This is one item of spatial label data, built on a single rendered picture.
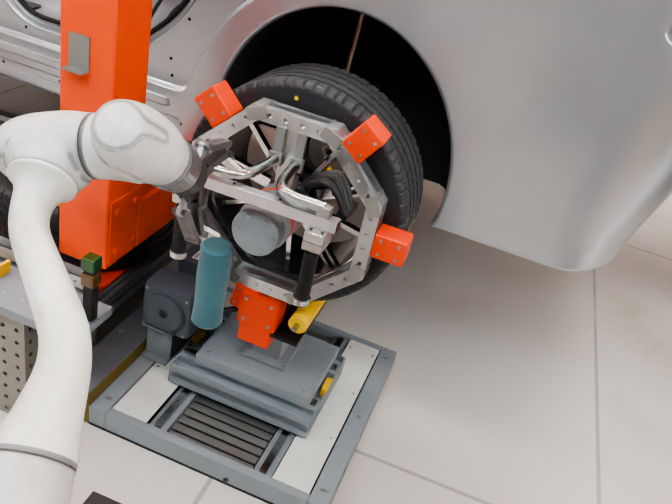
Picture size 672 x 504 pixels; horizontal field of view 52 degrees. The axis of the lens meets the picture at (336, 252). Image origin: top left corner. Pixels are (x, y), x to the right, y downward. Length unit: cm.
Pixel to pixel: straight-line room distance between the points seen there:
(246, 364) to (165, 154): 135
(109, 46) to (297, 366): 115
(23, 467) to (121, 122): 46
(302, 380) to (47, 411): 149
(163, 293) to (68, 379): 141
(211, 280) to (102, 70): 60
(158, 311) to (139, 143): 136
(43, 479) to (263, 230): 103
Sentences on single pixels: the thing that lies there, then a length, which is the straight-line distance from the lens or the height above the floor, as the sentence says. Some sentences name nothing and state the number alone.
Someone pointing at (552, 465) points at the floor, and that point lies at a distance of 270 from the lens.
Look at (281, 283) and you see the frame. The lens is 201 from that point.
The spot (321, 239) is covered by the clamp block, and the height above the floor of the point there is 94.
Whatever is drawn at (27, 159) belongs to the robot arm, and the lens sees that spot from 109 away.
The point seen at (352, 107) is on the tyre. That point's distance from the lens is 179.
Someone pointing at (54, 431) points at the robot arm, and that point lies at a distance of 86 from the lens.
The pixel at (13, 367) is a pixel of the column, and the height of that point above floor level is 20.
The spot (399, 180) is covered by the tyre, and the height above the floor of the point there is 101.
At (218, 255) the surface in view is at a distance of 185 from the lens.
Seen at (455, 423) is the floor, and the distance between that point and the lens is 266.
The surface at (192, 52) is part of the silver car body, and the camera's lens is 237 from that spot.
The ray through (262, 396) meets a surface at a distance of 231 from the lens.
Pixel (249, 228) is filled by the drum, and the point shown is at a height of 86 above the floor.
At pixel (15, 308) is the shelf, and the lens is 211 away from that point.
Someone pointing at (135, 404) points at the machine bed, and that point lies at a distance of 234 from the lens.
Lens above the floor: 173
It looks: 30 degrees down
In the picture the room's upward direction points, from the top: 14 degrees clockwise
